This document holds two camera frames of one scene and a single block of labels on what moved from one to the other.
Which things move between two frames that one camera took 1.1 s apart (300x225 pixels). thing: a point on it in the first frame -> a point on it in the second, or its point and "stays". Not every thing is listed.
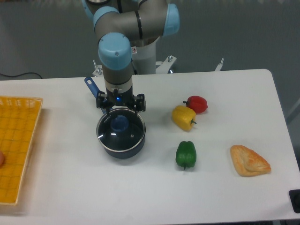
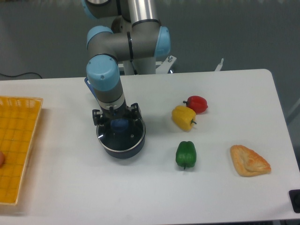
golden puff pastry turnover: [247, 162] stays
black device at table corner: [294, 195] stays
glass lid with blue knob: [121, 131] stays
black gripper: [123, 100] -> [121, 112]
